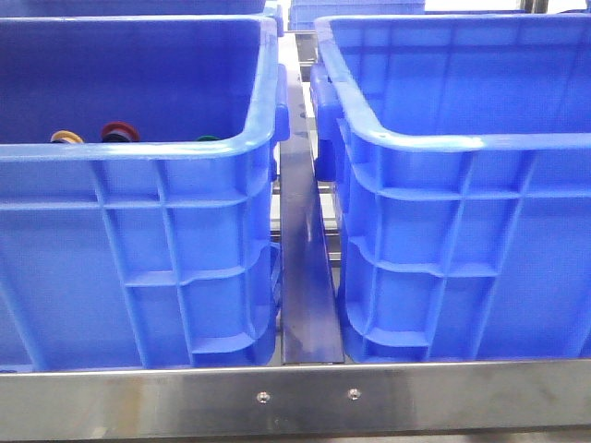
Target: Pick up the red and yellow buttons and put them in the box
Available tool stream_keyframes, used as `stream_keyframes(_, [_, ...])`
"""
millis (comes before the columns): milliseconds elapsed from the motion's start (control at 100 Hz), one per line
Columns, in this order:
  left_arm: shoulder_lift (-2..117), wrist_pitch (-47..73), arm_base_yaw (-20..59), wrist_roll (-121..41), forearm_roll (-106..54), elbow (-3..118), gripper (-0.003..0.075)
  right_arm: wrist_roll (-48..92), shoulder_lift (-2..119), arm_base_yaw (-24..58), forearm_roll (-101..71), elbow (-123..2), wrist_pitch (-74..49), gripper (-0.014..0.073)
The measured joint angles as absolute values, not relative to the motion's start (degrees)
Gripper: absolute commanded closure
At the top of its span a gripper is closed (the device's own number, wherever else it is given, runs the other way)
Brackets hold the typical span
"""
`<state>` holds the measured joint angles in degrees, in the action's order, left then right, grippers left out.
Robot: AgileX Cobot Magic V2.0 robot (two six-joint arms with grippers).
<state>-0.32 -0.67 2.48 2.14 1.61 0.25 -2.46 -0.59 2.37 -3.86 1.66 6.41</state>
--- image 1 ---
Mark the left rail screw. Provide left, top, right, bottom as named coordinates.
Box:
left=256, top=391, right=271, bottom=404

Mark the rear left blue bin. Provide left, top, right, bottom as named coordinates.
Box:
left=1, top=0, right=284, bottom=37

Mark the rail screw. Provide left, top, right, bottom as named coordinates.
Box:
left=347, top=388, right=361, bottom=401
left=256, top=391, right=271, bottom=404

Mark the left blue plastic bin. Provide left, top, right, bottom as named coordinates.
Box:
left=1, top=16, right=289, bottom=373

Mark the green push button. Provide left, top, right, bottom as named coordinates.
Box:
left=196, top=135, right=220, bottom=142

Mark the right blue plastic bin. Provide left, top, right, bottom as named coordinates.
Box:
left=313, top=13, right=590, bottom=363

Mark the blue plastic bin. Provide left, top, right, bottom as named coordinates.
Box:
left=1, top=16, right=289, bottom=373
left=313, top=13, right=590, bottom=363

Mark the right rail screw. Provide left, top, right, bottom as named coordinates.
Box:
left=347, top=388, right=361, bottom=401

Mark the rear right blue bin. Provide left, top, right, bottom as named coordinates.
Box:
left=288, top=0, right=426, bottom=30

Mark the stainless steel front rail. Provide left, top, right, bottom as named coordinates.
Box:
left=1, top=360, right=590, bottom=441

